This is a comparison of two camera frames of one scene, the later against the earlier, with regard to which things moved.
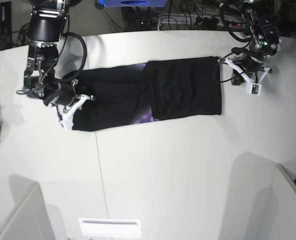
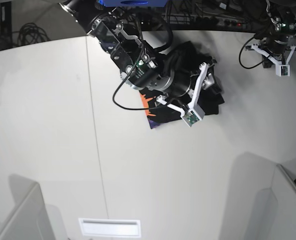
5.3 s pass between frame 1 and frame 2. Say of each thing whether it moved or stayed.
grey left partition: stayed
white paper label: stayed
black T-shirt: moved
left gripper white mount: moved
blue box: stayed
